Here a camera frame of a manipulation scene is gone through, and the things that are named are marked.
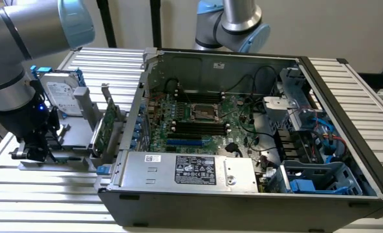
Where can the blue plastic bay clip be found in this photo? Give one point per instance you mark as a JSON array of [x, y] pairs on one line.
[[302, 186]]

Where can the short black expansion slot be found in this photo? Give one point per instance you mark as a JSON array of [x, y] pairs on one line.
[[172, 148]]

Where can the black RAM slot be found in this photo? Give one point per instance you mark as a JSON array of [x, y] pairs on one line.
[[198, 122], [198, 93], [198, 98], [198, 132], [198, 126], [198, 129]]

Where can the grey metal disk bay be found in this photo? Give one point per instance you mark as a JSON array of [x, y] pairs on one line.
[[290, 97]]

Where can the white barcode sticker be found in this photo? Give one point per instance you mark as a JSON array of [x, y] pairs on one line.
[[152, 158]]

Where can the blue disk carrier bracket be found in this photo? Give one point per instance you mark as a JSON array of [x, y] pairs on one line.
[[45, 69]]

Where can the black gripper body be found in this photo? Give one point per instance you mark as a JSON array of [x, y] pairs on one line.
[[22, 121]]

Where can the black box behind table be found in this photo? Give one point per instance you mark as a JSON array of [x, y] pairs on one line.
[[372, 81]]

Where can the CPU socket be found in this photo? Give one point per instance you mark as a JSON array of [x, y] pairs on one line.
[[202, 112]]

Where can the blue expansion slot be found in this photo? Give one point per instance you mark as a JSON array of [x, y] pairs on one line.
[[184, 143]]

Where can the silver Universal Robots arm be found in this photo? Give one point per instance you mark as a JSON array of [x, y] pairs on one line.
[[13, 36]]

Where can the green motherboard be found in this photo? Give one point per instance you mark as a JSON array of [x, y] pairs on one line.
[[240, 116]]

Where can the silver hard disk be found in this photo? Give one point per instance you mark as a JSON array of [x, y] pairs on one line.
[[61, 97]]

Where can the grey parts rack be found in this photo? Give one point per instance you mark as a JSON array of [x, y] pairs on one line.
[[81, 102]]

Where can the silver power supply unit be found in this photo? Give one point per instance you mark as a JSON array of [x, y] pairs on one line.
[[158, 177]]

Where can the black stand pole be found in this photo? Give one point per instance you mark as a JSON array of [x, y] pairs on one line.
[[154, 21], [106, 21]]

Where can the green graphics card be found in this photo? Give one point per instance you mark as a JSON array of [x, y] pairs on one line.
[[106, 123]]

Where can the green RAM stick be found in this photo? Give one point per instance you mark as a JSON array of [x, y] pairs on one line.
[[66, 159]]

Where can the blue case latch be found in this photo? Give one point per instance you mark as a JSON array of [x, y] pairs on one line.
[[102, 170]]

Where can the grey plastic disk bay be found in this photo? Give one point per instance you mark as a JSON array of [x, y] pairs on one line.
[[326, 174]]

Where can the black open PC case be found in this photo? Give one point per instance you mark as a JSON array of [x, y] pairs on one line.
[[229, 208]]

